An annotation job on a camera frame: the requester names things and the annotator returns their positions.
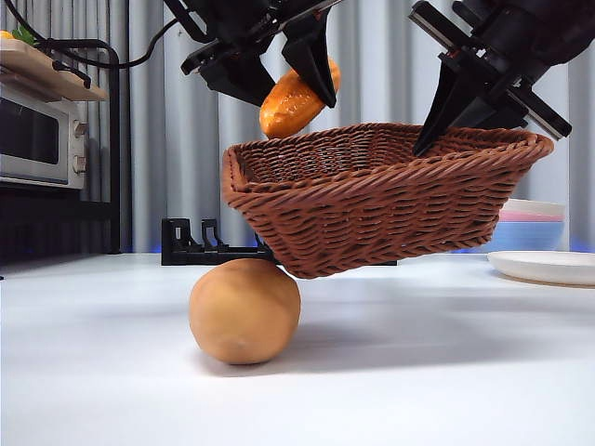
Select blue bowl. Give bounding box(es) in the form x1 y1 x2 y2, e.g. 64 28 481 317
487 220 565 255

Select silver toaster oven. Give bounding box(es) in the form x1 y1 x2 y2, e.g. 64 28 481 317
0 85 89 191

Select black dish rack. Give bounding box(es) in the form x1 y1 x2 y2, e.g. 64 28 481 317
160 217 398 267

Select black cable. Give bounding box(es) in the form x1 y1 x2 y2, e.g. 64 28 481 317
4 0 187 71

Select wooden tray with black handle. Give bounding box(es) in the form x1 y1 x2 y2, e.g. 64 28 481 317
0 38 109 102

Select grey pleated curtain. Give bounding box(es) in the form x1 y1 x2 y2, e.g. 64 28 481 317
0 0 595 256

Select white flat plate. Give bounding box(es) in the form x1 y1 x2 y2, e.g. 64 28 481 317
486 249 595 286

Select black metal shelf frame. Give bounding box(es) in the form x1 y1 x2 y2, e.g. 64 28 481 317
0 39 122 282

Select green leaves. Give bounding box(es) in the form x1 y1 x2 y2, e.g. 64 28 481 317
11 25 38 47

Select brown toy potato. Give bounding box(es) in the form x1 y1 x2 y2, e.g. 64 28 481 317
188 258 302 366

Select brown wicker basket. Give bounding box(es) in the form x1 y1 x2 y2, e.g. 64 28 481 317
221 123 556 280

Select pink bowl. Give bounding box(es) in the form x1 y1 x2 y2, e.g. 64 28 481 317
499 209 565 224

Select orange toy corn cob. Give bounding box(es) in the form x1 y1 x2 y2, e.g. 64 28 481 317
258 56 342 139

